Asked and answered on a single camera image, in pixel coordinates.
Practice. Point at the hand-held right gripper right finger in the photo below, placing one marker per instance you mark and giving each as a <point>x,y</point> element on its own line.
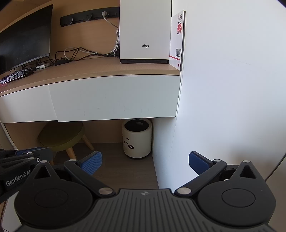
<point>198,162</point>

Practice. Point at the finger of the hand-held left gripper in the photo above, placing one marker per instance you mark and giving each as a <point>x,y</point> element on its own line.
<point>45,155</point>
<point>23,153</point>

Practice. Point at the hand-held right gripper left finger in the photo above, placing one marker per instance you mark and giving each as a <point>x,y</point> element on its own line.
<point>92,164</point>

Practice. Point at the wide white drawer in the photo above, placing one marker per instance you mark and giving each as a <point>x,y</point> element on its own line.
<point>116,98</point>

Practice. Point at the narrow white drawer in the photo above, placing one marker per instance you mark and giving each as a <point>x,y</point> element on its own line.
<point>26,104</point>

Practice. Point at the white trash can black lid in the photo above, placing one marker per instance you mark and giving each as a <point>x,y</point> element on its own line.
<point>136,142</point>

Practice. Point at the black keyboard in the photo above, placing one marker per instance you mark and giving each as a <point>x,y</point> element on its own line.
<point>15,75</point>

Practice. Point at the white mouse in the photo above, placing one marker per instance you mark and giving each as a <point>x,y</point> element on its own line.
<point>41,66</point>

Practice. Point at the black power adapter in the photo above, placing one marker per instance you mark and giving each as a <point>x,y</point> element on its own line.
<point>62,62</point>

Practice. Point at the wooden desk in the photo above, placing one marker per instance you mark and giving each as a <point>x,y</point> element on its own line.
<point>89,69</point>

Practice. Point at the black computer monitor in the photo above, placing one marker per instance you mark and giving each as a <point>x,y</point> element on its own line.
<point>24,38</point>

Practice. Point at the white card with red print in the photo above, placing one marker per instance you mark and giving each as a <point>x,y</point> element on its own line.
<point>177,44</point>

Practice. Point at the white computer case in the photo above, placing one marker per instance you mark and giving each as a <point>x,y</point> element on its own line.
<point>145,26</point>

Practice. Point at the black wall power strip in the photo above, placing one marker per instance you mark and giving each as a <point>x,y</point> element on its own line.
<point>76,19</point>

